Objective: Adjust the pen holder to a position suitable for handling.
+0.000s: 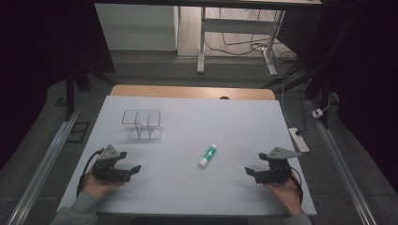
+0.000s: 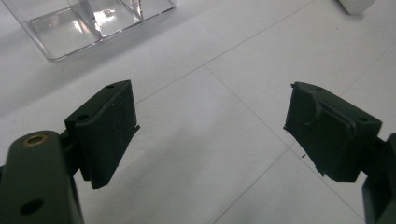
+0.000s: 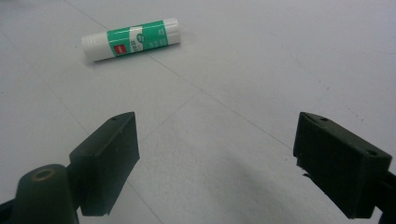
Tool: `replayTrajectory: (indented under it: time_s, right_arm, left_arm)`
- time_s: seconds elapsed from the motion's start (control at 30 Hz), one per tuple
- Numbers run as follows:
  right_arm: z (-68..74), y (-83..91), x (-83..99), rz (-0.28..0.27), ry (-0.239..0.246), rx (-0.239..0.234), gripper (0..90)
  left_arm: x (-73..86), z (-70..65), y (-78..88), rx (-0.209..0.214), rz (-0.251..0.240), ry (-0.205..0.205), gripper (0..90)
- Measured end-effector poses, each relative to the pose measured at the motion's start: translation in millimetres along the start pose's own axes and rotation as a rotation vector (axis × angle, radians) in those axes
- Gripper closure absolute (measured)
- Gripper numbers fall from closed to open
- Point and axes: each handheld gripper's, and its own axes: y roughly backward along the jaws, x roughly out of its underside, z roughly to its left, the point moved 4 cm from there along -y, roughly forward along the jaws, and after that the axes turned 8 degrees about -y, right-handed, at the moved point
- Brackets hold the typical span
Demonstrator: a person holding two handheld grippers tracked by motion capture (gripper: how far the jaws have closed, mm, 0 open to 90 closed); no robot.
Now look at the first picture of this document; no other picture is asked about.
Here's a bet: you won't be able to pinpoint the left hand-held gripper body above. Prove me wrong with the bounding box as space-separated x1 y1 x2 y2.
91 144 132 184

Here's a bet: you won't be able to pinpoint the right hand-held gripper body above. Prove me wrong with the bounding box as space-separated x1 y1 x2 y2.
254 146 303 185

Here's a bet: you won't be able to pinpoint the person's left hand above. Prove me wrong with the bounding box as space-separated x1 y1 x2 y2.
81 167 125 200

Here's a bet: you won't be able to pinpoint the person's right hand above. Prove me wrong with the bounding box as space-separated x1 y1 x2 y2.
264 172 304 218

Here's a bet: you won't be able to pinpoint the clear plastic compartment organizer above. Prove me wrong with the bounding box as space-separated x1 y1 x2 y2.
121 109 164 141

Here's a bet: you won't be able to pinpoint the white power strip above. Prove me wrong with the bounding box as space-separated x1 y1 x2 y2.
287 127 311 154

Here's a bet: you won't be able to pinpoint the green and white tube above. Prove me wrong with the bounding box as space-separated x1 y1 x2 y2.
198 143 218 170

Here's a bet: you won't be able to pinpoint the white table sheet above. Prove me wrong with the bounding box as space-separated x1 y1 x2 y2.
57 95 317 217

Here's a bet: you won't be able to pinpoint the black metal stand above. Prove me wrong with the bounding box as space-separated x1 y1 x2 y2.
64 67 118 122

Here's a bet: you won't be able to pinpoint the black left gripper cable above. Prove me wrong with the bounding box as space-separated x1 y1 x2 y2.
76 148 104 197

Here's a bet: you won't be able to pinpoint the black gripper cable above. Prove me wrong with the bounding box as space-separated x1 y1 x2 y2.
290 168 305 206
76 148 104 197

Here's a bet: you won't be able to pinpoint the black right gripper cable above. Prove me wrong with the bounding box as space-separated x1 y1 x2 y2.
290 168 305 206

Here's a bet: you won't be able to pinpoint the black rectangular floor frame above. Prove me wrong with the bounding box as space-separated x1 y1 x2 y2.
67 121 91 144

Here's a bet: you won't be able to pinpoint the white power strip cable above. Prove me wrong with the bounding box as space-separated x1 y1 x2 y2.
280 82 295 129

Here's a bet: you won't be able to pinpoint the aluminium rail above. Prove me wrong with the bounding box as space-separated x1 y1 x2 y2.
6 107 83 225
308 99 378 225

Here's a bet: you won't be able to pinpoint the small white adapter with cable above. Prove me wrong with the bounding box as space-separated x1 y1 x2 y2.
311 97 332 119

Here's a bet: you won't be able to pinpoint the black floor cables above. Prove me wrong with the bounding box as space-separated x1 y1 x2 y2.
204 8 299 65

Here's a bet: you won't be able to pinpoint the white desk frame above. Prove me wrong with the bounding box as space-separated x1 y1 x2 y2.
196 6 286 77

